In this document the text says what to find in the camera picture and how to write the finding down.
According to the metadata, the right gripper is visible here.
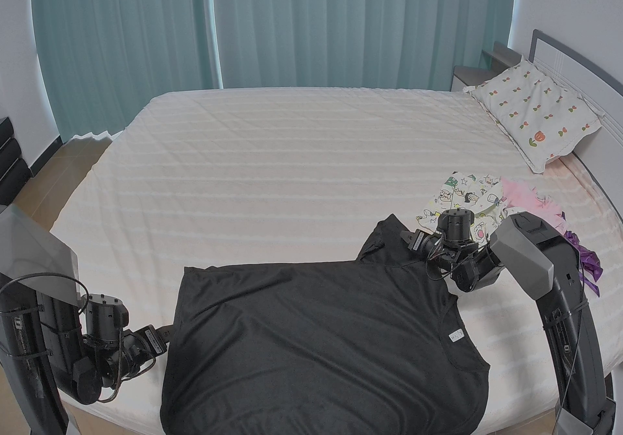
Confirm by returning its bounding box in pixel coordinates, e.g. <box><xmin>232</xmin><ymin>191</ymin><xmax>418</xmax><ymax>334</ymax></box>
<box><xmin>410</xmin><ymin>230</ymin><xmax>441</xmax><ymax>256</ymax></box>

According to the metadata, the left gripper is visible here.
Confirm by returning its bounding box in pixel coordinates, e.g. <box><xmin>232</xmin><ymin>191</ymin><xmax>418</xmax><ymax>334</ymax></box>
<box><xmin>130</xmin><ymin>324</ymin><xmax>171</xmax><ymax>359</ymax></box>

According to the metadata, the black T-shirt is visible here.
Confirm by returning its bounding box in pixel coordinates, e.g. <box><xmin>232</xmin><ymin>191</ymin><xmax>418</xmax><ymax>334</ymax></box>
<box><xmin>160</xmin><ymin>214</ymin><xmax>491</xmax><ymax>435</ymax></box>

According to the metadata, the bed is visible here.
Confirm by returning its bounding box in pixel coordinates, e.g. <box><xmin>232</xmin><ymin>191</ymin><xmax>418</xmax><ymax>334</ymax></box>
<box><xmin>49</xmin><ymin>29</ymin><xmax>623</xmax><ymax>435</ymax></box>

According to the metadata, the white printed pyjama top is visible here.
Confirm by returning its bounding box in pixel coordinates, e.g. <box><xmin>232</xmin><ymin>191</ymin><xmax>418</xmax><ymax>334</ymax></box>
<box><xmin>415</xmin><ymin>171</ymin><xmax>507</xmax><ymax>246</ymax></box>

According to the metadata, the pink garment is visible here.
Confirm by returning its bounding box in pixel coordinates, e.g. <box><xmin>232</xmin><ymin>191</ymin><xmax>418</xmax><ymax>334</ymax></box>
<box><xmin>501</xmin><ymin>177</ymin><xmax>570</xmax><ymax>234</ymax></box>

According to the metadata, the purple garment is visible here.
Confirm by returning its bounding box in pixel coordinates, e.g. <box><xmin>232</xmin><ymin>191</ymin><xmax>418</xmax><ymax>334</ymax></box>
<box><xmin>560</xmin><ymin>211</ymin><xmax>604</xmax><ymax>297</ymax></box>

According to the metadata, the white printed pillow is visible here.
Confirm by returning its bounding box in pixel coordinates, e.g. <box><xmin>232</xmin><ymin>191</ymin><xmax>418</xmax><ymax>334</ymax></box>
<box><xmin>467</xmin><ymin>57</ymin><xmax>603</xmax><ymax>174</ymax></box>

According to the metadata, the grey bedside table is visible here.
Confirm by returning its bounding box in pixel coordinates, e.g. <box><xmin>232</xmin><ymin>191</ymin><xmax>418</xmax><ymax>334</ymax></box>
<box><xmin>453</xmin><ymin>41</ymin><xmax>524</xmax><ymax>93</ymax></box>

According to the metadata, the black chest of drawers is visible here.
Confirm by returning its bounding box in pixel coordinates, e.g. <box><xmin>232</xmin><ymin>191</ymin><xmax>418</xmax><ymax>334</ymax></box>
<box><xmin>0</xmin><ymin>117</ymin><xmax>34</xmax><ymax>207</ymax></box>

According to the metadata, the blue-green curtain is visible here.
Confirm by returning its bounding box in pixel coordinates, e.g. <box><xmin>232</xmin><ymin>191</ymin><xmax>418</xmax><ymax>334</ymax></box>
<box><xmin>212</xmin><ymin>0</ymin><xmax>517</xmax><ymax>93</ymax></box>
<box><xmin>30</xmin><ymin>0</ymin><xmax>225</xmax><ymax>139</ymax></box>

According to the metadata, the black cable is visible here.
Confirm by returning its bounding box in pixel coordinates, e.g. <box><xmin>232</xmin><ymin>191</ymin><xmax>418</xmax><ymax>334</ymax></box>
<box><xmin>0</xmin><ymin>273</ymin><xmax>90</xmax><ymax>317</ymax></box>

